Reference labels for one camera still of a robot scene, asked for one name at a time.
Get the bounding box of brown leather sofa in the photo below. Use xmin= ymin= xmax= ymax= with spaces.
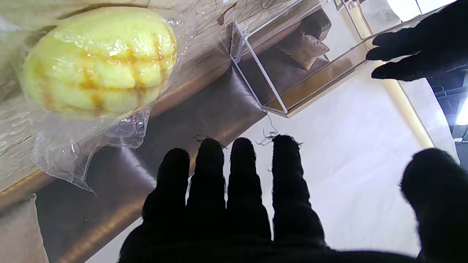
xmin=35 ymin=7 xmax=361 ymax=263

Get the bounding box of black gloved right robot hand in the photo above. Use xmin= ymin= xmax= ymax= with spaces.
xmin=119 ymin=135 xmax=468 ymax=263

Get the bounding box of clear plastic bread bag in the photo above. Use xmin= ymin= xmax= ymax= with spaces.
xmin=7 ymin=0 xmax=234 ymax=195

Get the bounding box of brown throw cushion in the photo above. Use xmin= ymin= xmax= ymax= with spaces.
xmin=0 ymin=194 xmax=50 ymax=263
xmin=282 ymin=33 xmax=331 ymax=70

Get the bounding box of yellow melon bread bun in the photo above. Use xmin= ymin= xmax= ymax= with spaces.
xmin=20 ymin=7 xmax=178 ymax=119

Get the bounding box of small wooden white-framed table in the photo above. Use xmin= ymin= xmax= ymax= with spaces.
xmin=230 ymin=0 xmax=439 ymax=118

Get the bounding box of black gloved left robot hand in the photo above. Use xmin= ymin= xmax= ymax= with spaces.
xmin=366 ymin=0 xmax=468 ymax=81

